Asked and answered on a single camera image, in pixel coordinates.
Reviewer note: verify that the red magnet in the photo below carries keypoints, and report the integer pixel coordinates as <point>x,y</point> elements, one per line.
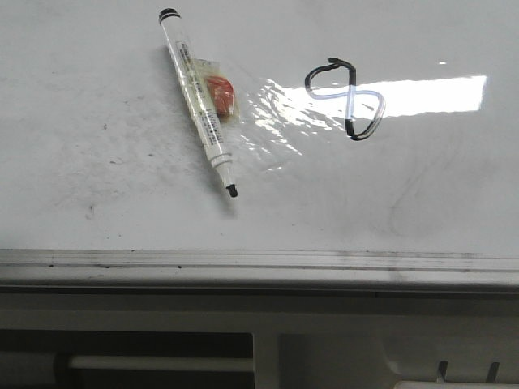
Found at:
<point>220,89</point>

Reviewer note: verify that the white horizontal stand bar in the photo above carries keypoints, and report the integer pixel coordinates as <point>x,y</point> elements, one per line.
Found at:
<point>154,363</point>

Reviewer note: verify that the white whiteboard with aluminium frame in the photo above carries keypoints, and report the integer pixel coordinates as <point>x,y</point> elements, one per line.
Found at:
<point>377,147</point>

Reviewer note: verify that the white plastic marker tray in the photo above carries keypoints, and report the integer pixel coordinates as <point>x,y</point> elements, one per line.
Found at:
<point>442,383</point>

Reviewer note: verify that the white black whiteboard marker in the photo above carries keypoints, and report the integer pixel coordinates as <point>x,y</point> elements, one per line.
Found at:
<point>197,97</point>

